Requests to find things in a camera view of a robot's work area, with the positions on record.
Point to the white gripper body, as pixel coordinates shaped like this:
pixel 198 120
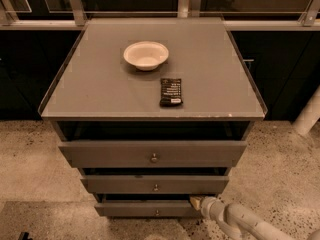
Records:
pixel 209 206

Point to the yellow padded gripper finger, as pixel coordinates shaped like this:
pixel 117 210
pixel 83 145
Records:
pixel 196 202

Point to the grey bottom drawer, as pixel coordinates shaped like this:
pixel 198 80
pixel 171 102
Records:
pixel 155 206

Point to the grey drawer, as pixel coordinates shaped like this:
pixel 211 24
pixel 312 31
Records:
pixel 152 154
pixel 154 184
pixel 155 206

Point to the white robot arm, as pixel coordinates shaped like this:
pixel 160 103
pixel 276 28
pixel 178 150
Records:
pixel 235 220

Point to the grey middle drawer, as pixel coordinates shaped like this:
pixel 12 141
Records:
pixel 154 184

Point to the grey drawer cabinet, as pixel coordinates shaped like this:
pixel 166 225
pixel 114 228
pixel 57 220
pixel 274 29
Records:
pixel 98 96

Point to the grey top drawer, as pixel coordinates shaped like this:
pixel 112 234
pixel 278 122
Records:
pixel 152 154

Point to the black snack bar packet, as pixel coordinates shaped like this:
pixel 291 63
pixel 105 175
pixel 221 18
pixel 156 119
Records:
pixel 171 92

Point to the white pillar base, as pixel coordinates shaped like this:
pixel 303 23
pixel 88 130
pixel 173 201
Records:
pixel 309 115

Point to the white bowl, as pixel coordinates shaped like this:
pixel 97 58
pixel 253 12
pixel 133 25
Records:
pixel 146 55

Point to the metal window rail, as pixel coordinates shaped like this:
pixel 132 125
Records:
pixel 236 15

